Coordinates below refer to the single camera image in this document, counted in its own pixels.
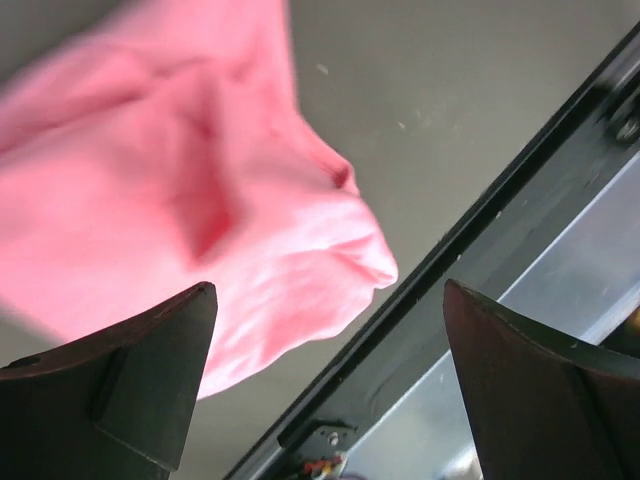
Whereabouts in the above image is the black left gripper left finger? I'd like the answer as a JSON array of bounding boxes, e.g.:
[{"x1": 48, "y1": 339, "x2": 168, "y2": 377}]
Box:
[{"x1": 1, "y1": 282, "x2": 218, "y2": 480}]

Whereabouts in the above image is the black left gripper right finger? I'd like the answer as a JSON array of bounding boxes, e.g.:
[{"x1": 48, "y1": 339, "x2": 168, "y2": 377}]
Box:
[{"x1": 443, "y1": 280, "x2": 639, "y2": 479}]

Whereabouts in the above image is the pink t shirt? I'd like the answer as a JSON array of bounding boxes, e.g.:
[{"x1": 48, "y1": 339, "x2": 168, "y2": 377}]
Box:
[{"x1": 1, "y1": 1, "x2": 398, "y2": 396}]

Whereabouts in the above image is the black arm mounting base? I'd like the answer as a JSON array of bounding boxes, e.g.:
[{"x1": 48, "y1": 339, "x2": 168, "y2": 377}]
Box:
[{"x1": 224, "y1": 19, "x2": 640, "y2": 480}]

